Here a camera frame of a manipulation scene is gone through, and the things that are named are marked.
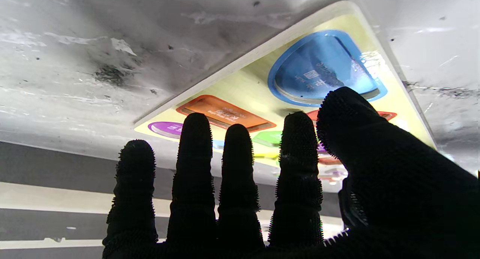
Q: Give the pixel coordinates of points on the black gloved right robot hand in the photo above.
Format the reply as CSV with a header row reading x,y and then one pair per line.
x,y
240,199

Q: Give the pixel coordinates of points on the yellow wooden shape puzzle board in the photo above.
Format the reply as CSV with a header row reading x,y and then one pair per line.
x,y
255,86

